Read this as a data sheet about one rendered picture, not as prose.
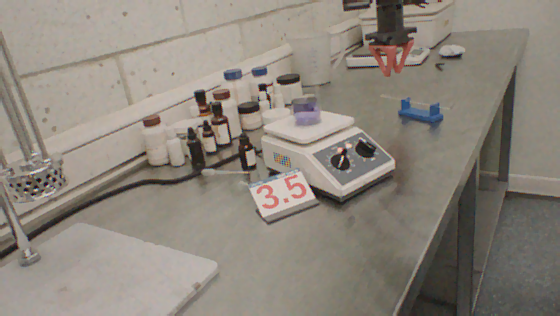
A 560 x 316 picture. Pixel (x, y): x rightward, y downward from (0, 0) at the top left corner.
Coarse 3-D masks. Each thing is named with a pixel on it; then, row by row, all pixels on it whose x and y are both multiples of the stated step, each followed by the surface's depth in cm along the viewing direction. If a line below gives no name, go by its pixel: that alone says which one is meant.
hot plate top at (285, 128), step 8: (328, 112) 79; (280, 120) 78; (288, 120) 78; (328, 120) 74; (336, 120) 74; (344, 120) 73; (352, 120) 73; (264, 128) 76; (272, 128) 75; (280, 128) 74; (288, 128) 73; (296, 128) 73; (304, 128) 72; (312, 128) 72; (320, 128) 71; (328, 128) 71; (336, 128) 71; (280, 136) 72; (288, 136) 71; (296, 136) 69; (304, 136) 69; (312, 136) 68; (320, 136) 69
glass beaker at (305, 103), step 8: (304, 80) 74; (312, 80) 73; (288, 88) 71; (296, 88) 74; (304, 88) 74; (312, 88) 70; (296, 96) 70; (304, 96) 70; (312, 96) 70; (296, 104) 71; (304, 104) 70; (312, 104) 71; (296, 112) 72; (304, 112) 71; (312, 112) 71; (320, 112) 72; (296, 120) 72; (304, 120) 72; (312, 120) 72; (320, 120) 73
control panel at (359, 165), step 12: (360, 132) 73; (336, 144) 70; (324, 156) 68; (348, 156) 69; (360, 156) 69; (372, 156) 70; (384, 156) 70; (336, 168) 66; (348, 168) 67; (360, 168) 67; (372, 168) 68; (348, 180) 65
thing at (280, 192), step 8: (288, 176) 68; (296, 176) 68; (264, 184) 67; (272, 184) 67; (280, 184) 67; (288, 184) 67; (296, 184) 68; (304, 184) 68; (256, 192) 66; (264, 192) 66; (272, 192) 66; (280, 192) 67; (288, 192) 67; (296, 192) 67; (304, 192) 67; (264, 200) 65; (272, 200) 66; (280, 200) 66; (288, 200) 66; (264, 208) 65; (272, 208) 65
